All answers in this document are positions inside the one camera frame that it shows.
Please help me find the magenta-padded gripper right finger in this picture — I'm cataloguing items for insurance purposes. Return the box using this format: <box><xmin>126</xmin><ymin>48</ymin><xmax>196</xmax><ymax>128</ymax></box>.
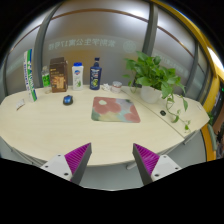
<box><xmin>132</xmin><ymin>143</ymin><xmax>183</xmax><ymax>186</ymax></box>

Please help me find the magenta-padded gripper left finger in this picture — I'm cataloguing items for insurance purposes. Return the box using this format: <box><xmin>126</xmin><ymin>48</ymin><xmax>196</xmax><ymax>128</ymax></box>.
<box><xmin>39</xmin><ymin>142</ymin><xmax>93</xmax><ymax>185</ymax></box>

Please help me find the blue and black computer mouse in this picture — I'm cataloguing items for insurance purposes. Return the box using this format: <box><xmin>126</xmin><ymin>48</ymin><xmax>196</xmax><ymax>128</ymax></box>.
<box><xmin>62</xmin><ymin>94</ymin><xmax>74</xmax><ymax>107</ymax></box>

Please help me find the pastel floral mouse pad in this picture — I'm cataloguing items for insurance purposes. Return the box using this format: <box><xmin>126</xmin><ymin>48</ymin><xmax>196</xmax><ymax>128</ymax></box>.
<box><xmin>90</xmin><ymin>96</ymin><xmax>141</xmax><ymax>124</ymax></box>

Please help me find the small white packet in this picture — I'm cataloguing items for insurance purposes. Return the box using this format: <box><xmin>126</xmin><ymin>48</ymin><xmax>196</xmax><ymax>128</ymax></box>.
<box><xmin>15</xmin><ymin>98</ymin><xmax>26</xmax><ymax>111</ymax></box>

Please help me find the clear bottle with green label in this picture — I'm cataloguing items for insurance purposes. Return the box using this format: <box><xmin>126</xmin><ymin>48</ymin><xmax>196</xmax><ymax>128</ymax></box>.
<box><xmin>41</xmin><ymin>65</ymin><xmax>53</xmax><ymax>95</ymax></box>

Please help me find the white bottle with blue cap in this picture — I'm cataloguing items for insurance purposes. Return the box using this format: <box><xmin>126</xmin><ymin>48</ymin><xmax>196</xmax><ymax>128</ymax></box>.
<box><xmin>71</xmin><ymin>62</ymin><xmax>85</xmax><ymax>92</ymax></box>

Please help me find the brown cracker carton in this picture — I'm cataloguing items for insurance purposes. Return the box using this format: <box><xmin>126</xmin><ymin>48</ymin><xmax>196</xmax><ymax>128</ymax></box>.
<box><xmin>49</xmin><ymin>56</ymin><xmax>69</xmax><ymax>94</ymax></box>

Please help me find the crumpled white tissue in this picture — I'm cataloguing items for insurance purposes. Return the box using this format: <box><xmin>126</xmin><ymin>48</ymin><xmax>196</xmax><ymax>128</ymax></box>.
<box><xmin>100</xmin><ymin>82</ymin><xmax>112</xmax><ymax>92</ymax></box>

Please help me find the small jar with white lid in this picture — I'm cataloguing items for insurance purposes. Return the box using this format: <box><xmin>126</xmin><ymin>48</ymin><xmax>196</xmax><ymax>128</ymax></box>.
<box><xmin>110</xmin><ymin>80</ymin><xmax>123</xmax><ymax>94</ymax></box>

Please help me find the white green blue tube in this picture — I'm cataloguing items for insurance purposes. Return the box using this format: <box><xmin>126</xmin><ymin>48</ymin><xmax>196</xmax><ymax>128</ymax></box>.
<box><xmin>22</xmin><ymin>49</ymin><xmax>38</xmax><ymax>103</ymax></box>

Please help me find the green plant in white pot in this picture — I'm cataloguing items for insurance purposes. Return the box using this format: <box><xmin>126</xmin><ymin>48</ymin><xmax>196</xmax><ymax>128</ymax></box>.
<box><xmin>121</xmin><ymin>50</ymin><xmax>193</xmax><ymax>132</ymax></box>

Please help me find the dark blue pump bottle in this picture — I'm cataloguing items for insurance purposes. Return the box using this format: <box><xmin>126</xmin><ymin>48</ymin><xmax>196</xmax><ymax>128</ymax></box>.
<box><xmin>89</xmin><ymin>57</ymin><xmax>103</xmax><ymax>91</ymax></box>

